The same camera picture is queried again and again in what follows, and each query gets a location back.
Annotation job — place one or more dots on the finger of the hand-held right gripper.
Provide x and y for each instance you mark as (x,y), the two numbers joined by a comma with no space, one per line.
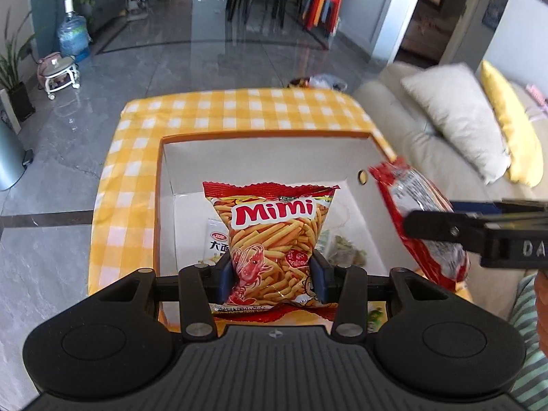
(445,227)
(475,207)

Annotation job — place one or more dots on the pink cloth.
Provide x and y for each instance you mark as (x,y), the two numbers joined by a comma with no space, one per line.
(537,96)

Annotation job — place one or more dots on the orange cardboard box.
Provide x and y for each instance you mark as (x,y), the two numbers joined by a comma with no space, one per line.
(257,158)

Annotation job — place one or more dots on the clear brown snack packet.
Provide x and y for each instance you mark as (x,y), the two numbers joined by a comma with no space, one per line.
(346,250)

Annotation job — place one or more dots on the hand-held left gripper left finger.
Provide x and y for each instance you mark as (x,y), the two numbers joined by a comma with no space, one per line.
(225,278)

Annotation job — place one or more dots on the person's right forearm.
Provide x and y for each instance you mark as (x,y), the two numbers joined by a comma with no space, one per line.
(541,308)

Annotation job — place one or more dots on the long-leaf potted plant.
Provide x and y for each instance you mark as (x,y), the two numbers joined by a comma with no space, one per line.
(15,77)

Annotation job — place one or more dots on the person's right leg striped pants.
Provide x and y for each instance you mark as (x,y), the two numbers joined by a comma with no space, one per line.
(531,364)

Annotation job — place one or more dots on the yellow checkered tablecloth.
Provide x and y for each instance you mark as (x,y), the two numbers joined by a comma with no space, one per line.
(141,137)

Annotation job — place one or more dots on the silver trash can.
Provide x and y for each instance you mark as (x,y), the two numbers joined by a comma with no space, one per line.
(8,154)

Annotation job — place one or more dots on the white bun packet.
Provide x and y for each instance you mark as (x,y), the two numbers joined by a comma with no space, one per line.
(216,244)

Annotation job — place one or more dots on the blue water jug with pump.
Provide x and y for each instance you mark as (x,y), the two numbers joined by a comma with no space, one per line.
(73,38)

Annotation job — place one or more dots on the red shrimp stick bag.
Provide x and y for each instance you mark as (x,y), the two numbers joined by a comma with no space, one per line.
(274,235)

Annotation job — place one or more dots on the beige sofa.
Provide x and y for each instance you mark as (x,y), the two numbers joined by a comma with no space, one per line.
(428,158)

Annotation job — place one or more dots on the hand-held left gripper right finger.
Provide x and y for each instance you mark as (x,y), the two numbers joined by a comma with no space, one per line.
(319,278)

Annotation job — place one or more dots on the grey pillow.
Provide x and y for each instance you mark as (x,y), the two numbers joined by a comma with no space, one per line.
(458,115)

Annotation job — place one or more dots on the plastic bag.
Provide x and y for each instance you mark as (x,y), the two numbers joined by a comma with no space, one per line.
(321,82)

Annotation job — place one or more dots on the red snack packet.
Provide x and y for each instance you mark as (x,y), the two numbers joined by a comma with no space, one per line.
(398,188)

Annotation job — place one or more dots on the yellow pillow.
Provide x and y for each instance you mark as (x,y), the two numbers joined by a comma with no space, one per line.
(518,137)

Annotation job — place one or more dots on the stack of orange stools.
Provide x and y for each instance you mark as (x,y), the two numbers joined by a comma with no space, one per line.
(321,6)

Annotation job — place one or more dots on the small white stool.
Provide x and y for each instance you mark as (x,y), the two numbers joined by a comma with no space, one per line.
(58,72)

